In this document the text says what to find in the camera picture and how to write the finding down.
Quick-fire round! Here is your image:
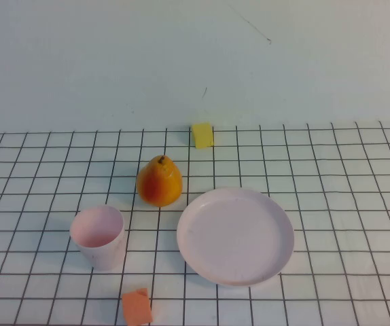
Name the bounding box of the pink plastic cup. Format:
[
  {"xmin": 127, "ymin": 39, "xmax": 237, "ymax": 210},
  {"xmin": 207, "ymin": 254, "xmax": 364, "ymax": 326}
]
[{"xmin": 69, "ymin": 204, "xmax": 126, "ymax": 272}]

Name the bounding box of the orange yellow pear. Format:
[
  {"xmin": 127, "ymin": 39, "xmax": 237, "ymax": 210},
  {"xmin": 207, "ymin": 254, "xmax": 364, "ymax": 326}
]
[{"xmin": 135, "ymin": 155, "xmax": 183, "ymax": 208}]

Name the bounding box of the orange block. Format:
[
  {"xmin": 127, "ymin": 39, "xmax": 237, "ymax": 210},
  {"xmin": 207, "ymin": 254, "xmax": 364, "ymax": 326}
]
[{"xmin": 121, "ymin": 287, "xmax": 154, "ymax": 326}]

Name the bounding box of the yellow block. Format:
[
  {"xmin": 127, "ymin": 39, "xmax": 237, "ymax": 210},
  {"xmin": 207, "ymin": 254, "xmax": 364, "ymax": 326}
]
[{"xmin": 191, "ymin": 122, "xmax": 215, "ymax": 150}]

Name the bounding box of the pink round plate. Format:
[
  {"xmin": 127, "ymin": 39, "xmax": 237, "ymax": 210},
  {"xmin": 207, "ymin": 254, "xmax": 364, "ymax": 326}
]
[{"xmin": 176, "ymin": 187, "xmax": 295, "ymax": 289}]

